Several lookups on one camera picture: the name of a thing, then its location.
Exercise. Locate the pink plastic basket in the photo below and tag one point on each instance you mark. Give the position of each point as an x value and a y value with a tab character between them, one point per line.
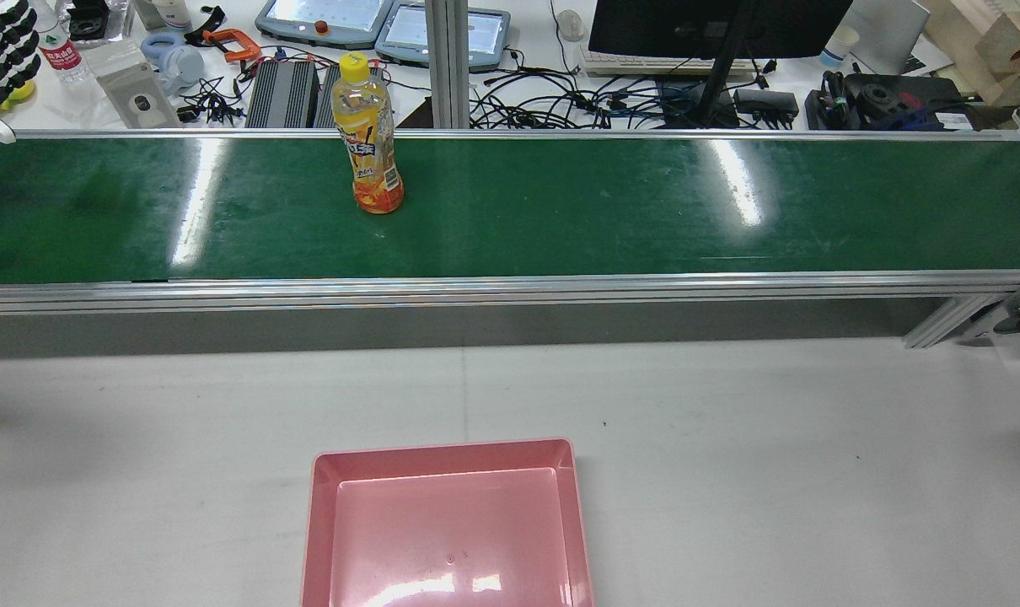
442	523

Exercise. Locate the green conveyor belt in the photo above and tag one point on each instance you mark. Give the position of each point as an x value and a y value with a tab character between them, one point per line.
560	211

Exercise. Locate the aluminium profile post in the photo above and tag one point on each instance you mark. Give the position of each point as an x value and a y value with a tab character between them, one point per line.
447	67

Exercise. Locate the white computer keyboard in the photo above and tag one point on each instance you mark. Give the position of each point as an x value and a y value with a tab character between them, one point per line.
645	66

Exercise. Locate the grey teach pendant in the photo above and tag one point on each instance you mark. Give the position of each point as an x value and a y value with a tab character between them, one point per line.
442	38
324	18

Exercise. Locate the orange clamp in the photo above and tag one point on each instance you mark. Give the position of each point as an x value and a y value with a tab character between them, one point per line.
236	42

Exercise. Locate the silver laptop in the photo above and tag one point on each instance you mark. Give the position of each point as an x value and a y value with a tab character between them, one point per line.
889	29

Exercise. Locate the grey computer mouse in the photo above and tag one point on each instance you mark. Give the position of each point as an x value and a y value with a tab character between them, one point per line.
571	25

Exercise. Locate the light blue headphones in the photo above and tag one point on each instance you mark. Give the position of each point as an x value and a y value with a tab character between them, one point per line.
185	63

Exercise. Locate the black equipment case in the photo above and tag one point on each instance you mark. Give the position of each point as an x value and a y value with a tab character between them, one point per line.
889	97

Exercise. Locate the clear water bottle red label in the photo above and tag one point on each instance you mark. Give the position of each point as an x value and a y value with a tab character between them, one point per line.
59	51

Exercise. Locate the black Huawei monitor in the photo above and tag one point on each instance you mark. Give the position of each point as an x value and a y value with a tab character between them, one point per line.
695	25

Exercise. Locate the black ribbed power supply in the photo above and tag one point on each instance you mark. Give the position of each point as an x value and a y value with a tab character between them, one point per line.
329	101
282	93

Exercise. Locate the orange drink bottle yellow cap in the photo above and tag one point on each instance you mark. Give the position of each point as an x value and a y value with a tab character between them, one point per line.
367	126

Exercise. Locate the clear zip bag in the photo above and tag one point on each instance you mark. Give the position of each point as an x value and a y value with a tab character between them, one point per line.
135	93

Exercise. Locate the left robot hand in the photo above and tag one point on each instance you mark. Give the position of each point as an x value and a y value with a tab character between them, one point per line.
0	51

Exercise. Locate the striped paper cup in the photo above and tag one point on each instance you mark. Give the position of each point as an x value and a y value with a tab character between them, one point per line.
839	46

